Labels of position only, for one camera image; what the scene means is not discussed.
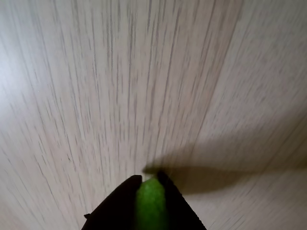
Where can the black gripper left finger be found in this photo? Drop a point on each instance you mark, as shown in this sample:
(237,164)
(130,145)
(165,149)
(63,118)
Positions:
(115,208)

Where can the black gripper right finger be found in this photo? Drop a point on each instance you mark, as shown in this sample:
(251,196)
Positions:
(178,210)

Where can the green pompom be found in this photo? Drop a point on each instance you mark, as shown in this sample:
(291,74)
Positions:
(151,206)

